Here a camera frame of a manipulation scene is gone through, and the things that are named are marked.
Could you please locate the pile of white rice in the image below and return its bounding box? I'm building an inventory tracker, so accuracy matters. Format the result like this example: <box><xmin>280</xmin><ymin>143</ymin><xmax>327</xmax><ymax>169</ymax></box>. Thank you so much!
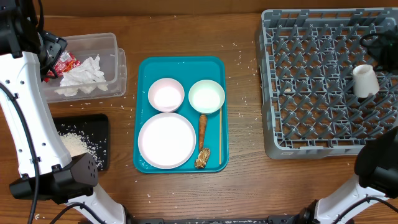
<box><xmin>56</xmin><ymin>123</ymin><xmax>109</xmax><ymax>171</ymax></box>

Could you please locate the white plastic cup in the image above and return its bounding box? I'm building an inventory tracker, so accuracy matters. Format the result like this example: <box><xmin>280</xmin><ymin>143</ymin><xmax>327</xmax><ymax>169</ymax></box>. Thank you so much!
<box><xmin>353</xmin><ymin>64</ymin><xmax>379</xmax><ymax>98</ymax></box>

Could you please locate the crumbly granola food piece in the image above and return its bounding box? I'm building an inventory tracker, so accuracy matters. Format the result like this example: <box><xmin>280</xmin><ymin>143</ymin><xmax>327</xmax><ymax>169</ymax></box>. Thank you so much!
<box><xmin>194</xmin><ymin>148</ymin><xmax>211</xmax><ymax>169</ymax></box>

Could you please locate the grey dishwasher rack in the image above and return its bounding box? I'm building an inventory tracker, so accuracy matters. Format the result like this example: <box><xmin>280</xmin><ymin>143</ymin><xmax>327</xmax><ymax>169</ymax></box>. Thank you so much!
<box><xmin>256</xmin><ymin>7</ymin><xmax>397</xmax><ymax>159</ymax></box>

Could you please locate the white napkin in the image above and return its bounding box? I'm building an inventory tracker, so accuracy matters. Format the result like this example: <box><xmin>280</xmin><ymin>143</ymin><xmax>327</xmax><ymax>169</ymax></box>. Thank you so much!
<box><xmin>55</xmin><ymin>55</ymin><xmax>108</xmax><ymax>96</ymax></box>

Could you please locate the small pink bowl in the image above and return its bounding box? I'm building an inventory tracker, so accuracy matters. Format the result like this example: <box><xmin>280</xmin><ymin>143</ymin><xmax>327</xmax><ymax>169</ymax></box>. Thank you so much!
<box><xmin>148</xmin><ymin>78</ymin><xmax>185</xmax><ymax>113</ymax></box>

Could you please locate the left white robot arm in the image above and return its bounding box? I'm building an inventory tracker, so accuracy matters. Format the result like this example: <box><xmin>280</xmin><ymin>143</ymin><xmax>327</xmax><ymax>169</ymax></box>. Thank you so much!
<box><xmin>1</xmin><ymin>0</ymin><xmax>133</xmax><ymax>223</ymax></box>

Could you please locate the clear plastic bin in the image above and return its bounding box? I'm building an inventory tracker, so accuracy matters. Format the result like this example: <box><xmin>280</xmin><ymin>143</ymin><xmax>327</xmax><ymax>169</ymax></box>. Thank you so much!
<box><xmin>42</xmin><ymin>33</ymin><xmax>127</xmax><ymax>103</ymax></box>

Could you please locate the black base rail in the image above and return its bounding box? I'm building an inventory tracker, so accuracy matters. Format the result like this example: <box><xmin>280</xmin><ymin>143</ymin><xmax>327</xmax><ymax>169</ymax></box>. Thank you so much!
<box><xmin>135</xmin><ymin>215</ymin><xmax>298</xmax><ymax>224</ymax></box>

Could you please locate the pale green bowl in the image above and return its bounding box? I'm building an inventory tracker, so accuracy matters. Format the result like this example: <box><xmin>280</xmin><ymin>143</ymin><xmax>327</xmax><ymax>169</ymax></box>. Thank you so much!
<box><xmin>188</xmin><ymin>80</ymin><xmax>226</xmax><ymax>114</ymax></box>

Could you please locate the teal plastic serving tray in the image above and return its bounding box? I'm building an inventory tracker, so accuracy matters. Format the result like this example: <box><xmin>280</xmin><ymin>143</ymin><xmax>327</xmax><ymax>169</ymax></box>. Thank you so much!
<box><xmin>133</xmin><ymin>56</ymin><xmax>229</xmax><ymax>174</ymax></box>

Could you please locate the brown carrot-shaped food piece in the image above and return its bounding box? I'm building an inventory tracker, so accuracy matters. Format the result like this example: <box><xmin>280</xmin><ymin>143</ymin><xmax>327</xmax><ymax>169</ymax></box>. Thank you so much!
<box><xmin>198</xmin><ymin>114</ymin><xmax>207</xmax><ymax>151</ymax></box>

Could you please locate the large pink plate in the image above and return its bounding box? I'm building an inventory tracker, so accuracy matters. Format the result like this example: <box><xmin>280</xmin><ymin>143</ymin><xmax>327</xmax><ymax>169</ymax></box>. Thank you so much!
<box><xmin>137</xmin><ymin>113</ymin><xmax>197</xmax><ymax>169</ymax></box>

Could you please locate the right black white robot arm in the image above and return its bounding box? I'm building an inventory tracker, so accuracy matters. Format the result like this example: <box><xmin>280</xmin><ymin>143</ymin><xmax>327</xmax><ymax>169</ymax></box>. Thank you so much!
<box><xmin>287</xmin><ymin>30</ymin><xmax>397</xmax><ymax>223</ymax></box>

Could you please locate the wooden chopstick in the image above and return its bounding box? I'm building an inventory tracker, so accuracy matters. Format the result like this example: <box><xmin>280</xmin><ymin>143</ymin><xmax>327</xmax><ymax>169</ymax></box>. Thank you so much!
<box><xmin>218</xmin><ymin>107</ymin><xmax>223</xmax><ymax>165</ymax></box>

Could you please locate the red snack wrapper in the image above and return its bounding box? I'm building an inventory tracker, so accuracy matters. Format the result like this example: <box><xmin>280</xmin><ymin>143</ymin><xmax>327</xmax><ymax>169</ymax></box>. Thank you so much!
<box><xmin>53</xmin><ymin>50</ymin><xmax>81</xmax><ymax>77</ymax></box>

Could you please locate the black plastic tray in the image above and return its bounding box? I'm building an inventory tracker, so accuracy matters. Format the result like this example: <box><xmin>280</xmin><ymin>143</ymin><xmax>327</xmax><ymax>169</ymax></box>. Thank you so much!
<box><xmin>53</xmin><ymin>114</ymin><xmax>110</xmax><ymax>163</ymax></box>

